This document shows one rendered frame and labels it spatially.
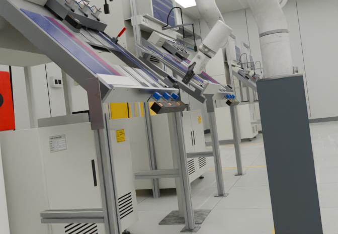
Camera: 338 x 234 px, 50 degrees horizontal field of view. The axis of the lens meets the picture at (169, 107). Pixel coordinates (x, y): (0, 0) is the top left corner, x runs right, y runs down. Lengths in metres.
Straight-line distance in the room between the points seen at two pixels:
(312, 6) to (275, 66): 7.89
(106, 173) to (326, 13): 8.47
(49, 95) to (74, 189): 2.61
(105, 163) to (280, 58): 0.81
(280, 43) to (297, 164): 0.49
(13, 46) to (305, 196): 1.45
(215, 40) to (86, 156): 0.78
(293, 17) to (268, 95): 7.89
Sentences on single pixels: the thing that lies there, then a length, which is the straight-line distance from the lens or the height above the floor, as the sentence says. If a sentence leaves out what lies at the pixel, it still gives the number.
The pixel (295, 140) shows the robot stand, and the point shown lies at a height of 0.45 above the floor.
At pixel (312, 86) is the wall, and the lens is 9.16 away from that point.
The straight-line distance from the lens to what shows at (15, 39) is 1.90.
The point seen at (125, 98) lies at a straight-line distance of 1.39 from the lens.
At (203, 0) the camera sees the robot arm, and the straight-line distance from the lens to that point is 1.75.
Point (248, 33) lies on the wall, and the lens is 9.40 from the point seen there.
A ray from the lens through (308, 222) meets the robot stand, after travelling 1.58.
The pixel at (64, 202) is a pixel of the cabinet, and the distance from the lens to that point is 1.52.
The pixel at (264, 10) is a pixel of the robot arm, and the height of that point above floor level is 0.98.
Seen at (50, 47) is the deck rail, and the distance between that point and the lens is 1.39.
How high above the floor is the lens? 0.61
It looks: 1 degrees up
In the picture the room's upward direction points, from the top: 7 degrees counter-clockwise
